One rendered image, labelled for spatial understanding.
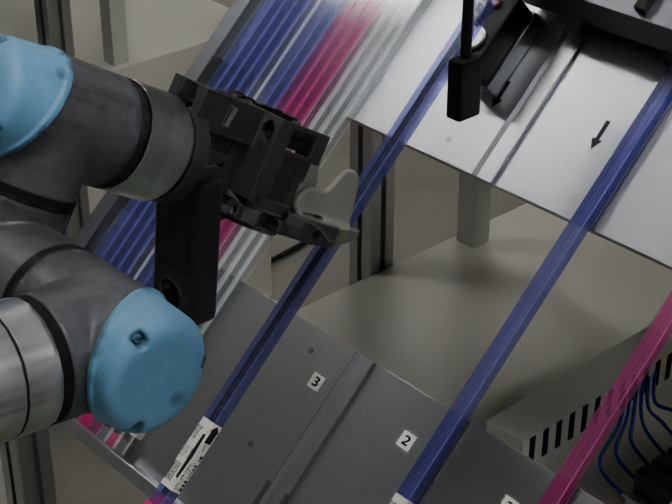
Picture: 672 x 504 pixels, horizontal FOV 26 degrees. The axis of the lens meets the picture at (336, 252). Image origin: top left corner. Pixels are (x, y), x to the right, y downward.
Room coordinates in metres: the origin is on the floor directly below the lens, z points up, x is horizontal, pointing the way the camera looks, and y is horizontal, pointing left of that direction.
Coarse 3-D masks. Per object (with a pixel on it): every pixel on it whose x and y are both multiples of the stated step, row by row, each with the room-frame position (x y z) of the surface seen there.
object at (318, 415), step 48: (240, 336) 1.09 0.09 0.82; (288, 336) 1.07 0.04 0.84; (288, 384) 1.03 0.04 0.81; (336, 384) 1.00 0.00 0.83; (384, 384) 0.99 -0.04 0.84; (192, 432) 1.04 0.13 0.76; (240, 432) 1.01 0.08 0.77; (288, 432) 0.99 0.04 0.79; (336, 432) 0.97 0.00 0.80; (384, 432) 0.95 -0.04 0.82; (432, 432) 0.93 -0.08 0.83; (480, 432) 0.91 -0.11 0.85; (192, 480) 1.00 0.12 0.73; (240, 480) 0.98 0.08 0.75; (288, 480) 0.95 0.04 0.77; (336, 480) 0.94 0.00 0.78; (384, 480) 0.92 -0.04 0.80; (432, 480) 0.90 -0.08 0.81; (480, 480) 0.88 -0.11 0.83; (528, 480) 0.86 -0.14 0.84
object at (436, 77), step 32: (480, 0) 1.09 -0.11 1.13; (416, 96) 1.05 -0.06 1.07; (384, 160) 1.02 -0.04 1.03; (352, 224) 0.99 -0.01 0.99; (320, 256) 0.97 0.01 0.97; (288, 288) 0.96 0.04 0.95; (288, 320) 0.95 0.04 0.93; (256, 352) 0.93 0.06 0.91; (224, 384) 0.92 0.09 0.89; (224, 416) 0.91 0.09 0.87
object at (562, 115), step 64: (448, 0) 1.28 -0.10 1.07; (576, 64) 1.15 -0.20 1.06; (640, 64) 1.12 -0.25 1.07; (384, 128) 1.20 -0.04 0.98; (448, 128) 1.16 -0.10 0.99; (512, 128) 1.13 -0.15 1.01; (576, 128) 1.10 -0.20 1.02; (512, 192) 1.08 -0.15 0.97; (576, 192) 1.05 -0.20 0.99; (640, 192) 1.02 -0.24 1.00
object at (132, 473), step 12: (72, 420) 1.08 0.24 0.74; (72, 432) 1.07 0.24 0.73; (84, 432) 1.06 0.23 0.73; (84, 444) 1.05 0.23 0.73; (96, 444) 1.05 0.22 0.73; (108, 456) 1.03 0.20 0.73; (120, 456) 1.03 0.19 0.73; (120, 468) 1.02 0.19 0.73; (132, 468) 1.01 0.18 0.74; (132, 480) 1.00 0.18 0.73; (144, 480) 1.00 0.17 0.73; (144, 492) 0.99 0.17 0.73
